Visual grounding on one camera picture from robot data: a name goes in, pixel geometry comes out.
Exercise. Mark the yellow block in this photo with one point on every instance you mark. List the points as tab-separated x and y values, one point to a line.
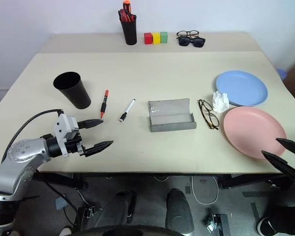
156	38

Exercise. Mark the red block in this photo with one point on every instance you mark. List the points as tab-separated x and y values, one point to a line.
148	38

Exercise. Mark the black sunglasses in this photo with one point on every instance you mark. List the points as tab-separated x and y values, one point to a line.
185	41

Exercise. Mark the orange black screwdriver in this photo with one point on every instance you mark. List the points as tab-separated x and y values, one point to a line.
126	5

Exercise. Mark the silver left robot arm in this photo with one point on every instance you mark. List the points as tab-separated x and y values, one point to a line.
19	152

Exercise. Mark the white shoe tip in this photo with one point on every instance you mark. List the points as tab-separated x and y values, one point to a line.
65	231

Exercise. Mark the pink plastic plate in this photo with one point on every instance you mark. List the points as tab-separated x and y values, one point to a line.
250	129

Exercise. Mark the metal clamp on black block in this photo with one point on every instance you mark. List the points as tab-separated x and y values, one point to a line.
217	223

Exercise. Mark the crumpled white tissue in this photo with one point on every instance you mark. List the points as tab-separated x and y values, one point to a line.
220	102

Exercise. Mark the wide black plastic cup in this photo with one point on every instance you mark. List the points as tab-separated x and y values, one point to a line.
75	94

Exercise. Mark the grey glasses case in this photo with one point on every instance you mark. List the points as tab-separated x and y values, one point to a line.
170	118

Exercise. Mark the dark curved rim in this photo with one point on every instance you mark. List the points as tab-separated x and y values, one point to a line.
130	231

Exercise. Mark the blue plastic plate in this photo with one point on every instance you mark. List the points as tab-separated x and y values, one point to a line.
241	87

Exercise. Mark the brown thin frame glasses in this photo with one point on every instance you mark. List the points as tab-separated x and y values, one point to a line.
194	32

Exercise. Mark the blue round container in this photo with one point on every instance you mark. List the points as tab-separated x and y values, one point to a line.
281	73

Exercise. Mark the red black pen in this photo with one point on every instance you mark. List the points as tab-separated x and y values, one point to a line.
104	104

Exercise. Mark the red black screwdriver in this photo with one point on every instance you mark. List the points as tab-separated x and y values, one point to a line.
131	17
121	15

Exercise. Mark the white marker with black cap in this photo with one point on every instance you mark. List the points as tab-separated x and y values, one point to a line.
127	109

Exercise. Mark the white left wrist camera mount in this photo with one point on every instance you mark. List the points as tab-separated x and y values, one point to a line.
61	125

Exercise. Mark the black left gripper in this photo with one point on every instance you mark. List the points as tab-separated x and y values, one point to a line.
75	143

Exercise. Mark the tall black tool holder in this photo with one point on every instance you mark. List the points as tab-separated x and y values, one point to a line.
129	32

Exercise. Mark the green block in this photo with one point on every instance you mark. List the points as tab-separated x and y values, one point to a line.
164	37

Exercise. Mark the dark rounded shape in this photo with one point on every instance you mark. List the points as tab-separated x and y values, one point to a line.
179	211
118	209

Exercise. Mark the blue grey plastic piece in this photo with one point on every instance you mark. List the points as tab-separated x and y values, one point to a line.
61	202

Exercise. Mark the black white sneaker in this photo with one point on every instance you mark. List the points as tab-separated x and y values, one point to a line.
266	226

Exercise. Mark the tortoiseshell glasses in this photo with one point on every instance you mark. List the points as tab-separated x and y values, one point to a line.
209	120

